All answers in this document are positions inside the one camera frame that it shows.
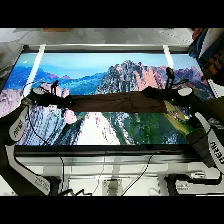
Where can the brown trousers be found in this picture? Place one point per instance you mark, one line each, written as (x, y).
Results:
(116, 101)

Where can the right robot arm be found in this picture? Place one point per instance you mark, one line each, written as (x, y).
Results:
(206, 140)

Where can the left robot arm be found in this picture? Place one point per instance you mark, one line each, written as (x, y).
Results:
(18, 126)

